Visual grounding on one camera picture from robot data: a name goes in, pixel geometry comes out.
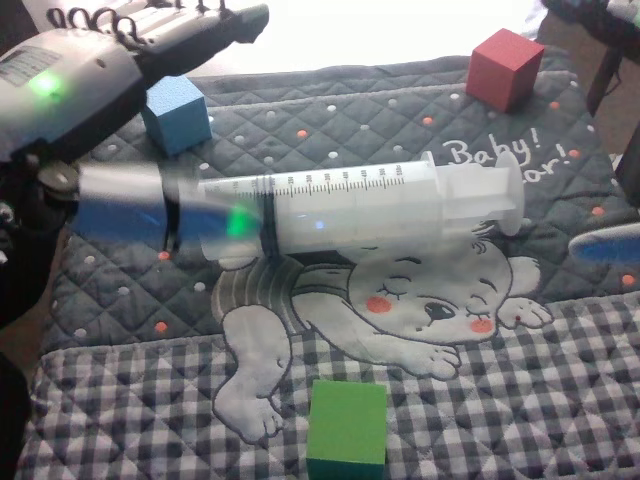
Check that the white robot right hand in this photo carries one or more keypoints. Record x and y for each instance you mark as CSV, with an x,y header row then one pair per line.
x,y
590,25

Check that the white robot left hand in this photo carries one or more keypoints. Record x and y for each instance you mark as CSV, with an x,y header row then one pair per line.
x,y
75,95

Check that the large clear plastic syringe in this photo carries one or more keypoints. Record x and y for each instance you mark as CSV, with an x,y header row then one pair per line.
x,y
350,210

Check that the red cube block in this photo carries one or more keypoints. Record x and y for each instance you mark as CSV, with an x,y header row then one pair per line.
x,y
500,70

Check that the blue cube block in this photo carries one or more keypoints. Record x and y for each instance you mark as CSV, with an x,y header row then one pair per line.
x,y
175,125

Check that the grey quilt with bear print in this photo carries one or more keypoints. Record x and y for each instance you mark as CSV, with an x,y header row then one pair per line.
x,y
350,125

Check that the green cube block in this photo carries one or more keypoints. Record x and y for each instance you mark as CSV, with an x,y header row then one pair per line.
x,y
345,425

